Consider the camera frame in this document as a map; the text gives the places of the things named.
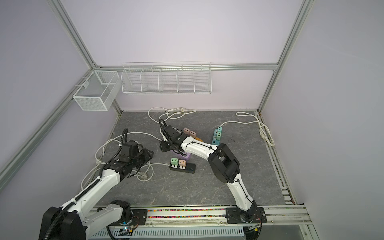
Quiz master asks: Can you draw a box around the purple power strip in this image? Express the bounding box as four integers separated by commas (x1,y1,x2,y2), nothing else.
180,153,191,161

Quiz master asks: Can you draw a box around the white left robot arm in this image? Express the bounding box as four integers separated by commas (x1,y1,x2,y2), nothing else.
39,149,154,240

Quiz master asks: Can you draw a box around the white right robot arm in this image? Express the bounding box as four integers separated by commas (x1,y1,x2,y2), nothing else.
160,137,267,224

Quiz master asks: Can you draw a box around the orange power strip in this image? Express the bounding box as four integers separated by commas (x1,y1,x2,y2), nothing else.
183,128,203,142

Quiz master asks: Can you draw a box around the green adapter on black strip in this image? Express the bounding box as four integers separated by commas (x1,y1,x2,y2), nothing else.
171,158,179,168

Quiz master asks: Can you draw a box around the pink adapter on black strip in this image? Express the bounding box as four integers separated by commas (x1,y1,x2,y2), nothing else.
178,160,187,170

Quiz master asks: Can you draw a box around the black power strip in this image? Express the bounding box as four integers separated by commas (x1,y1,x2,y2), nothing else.
169,163,196,174

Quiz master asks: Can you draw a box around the teal power strip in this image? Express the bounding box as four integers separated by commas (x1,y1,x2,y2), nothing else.
212,127,223,145

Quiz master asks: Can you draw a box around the white mesh box basket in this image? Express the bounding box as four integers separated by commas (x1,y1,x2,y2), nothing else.
73,71,121,112

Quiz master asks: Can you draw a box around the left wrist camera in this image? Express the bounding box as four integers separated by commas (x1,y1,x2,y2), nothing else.
120,140,139,158

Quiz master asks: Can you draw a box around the white cable back coil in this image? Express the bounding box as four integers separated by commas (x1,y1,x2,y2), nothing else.
147,107,197,124

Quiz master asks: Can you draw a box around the white cable coil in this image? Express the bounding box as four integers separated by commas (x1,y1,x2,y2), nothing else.
78,131,172,193
147,107,197,124

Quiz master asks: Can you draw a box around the white cable left coil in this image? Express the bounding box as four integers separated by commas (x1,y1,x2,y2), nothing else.
78,131,172,193

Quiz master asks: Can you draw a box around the white wire wall basket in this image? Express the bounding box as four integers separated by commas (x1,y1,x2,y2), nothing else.
121,62,212,94

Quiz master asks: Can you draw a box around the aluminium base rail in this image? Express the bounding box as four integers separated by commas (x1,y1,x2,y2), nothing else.
56,204,313,240

